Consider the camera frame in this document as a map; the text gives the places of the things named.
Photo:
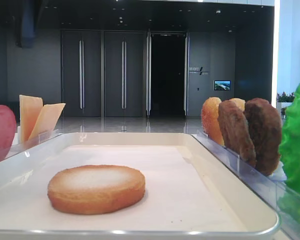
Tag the right red tomato slice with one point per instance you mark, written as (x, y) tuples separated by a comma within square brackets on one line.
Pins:
[(7, 130)]

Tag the long clear strip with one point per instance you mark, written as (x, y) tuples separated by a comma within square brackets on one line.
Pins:
[(271, 189), (18, 146)]

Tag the left golden bread slice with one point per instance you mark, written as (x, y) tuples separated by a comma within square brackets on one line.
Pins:
[(209, 119)]

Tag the potted flowers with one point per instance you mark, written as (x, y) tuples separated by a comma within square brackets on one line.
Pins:
[(285, 98)]

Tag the thin brown meat patty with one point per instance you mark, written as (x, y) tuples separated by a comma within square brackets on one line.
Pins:
[(235, 132)]

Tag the wall display screen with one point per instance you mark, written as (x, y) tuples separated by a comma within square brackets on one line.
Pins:
[(222, 85)]

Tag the long clear left strip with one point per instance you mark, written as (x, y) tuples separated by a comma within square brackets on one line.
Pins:
[(18, 146)]

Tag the dark double doors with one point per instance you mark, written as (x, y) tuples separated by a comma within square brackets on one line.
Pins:
[(123, 73)]

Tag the long clear right strip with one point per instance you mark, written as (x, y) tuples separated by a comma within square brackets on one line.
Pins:
[(271, 189)]

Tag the left orange cheese slice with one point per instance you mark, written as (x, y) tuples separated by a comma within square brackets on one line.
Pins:
[(29, 108)]

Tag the green lettuce leaf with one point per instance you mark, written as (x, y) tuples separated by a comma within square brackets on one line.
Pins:
[(289, 148)]

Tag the right orange cheese slice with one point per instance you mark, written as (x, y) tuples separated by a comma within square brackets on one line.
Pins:
[(47, 119)]

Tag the orange cheese slice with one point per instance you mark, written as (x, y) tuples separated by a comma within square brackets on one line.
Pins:
[(29, 108), (47, 119)]

